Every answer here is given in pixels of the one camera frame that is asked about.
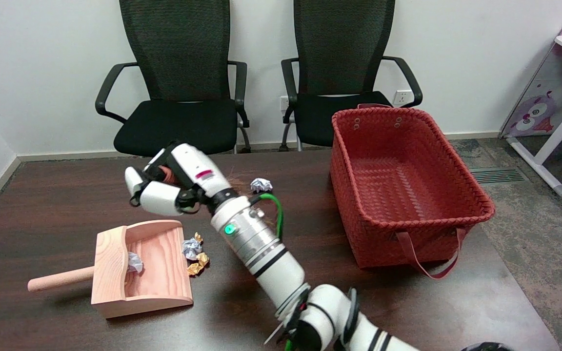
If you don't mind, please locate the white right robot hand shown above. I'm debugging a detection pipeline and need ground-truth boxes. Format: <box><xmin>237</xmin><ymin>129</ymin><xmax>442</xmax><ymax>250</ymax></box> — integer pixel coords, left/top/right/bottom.
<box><xmin>124</xmin><ymin>141</ymin><xmax>239</xmax><ymax>217</ymax></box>

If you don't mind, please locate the brown straw hand broom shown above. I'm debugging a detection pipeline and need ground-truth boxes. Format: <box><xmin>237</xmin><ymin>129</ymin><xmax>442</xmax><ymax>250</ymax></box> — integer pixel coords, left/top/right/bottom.
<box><xmin>159</xmin><ymin>165</ymin><xmax>252</xmax><ymax>195</ymax></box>

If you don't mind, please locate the wooden dustpan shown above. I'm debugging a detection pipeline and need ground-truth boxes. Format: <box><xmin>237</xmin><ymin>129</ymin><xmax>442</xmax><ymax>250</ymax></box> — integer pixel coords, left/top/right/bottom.
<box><xmin>27</xmin><ymin>220</ymin><xmax>194</xmax><ymax>319</ymax></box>

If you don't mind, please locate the black mesh office chair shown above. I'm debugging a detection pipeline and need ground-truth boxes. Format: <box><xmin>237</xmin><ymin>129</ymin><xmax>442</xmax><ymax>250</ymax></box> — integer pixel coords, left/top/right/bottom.
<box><xmin>95</xmin><ymin>0</ymin><xmax>251</xmax><ymax>157</ymax></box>
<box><xmin>281</xmin><ymin>0</ymin><xmax>423</xmax><ymax>151</ymax></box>

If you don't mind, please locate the red woven basket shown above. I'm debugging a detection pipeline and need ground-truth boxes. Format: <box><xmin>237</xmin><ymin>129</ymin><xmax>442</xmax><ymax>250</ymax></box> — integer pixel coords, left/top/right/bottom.
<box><xmin>330</xmin><ymin>103</ymin><xmax>496</xmax><ymax>280</ymax></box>

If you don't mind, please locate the metal floor vent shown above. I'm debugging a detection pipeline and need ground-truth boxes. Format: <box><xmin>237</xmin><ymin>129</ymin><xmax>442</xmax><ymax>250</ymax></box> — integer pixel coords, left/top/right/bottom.
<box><xmin>470</xmin><ymin>167</ymin><xmax>530</xmax><ymax>185</ymax></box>

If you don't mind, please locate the pink cartoon owl panel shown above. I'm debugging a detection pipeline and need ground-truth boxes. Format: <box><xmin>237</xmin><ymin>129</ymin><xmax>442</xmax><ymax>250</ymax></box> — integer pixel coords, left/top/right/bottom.
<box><xmin>500</xmin><ymin>46</ymin><xmax>562</xmax><ymax>138</ymax></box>

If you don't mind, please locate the white desk leg frame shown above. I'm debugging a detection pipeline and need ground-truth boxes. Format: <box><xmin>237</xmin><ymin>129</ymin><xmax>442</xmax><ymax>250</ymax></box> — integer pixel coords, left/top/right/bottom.
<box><xmin>507</xmin><ymin>85</ymin><xmax>562</xmax><ymax>198</ymax></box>

